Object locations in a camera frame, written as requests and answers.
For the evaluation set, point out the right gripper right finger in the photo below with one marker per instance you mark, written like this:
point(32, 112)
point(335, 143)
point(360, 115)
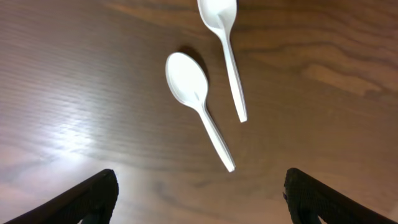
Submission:
point(310, 201)

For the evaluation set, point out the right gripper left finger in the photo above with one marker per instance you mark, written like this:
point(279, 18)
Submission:
point(91, 201)

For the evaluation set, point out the white plastic spoon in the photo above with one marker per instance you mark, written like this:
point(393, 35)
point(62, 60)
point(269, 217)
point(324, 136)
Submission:
point(189, 85)
point(219, 17)

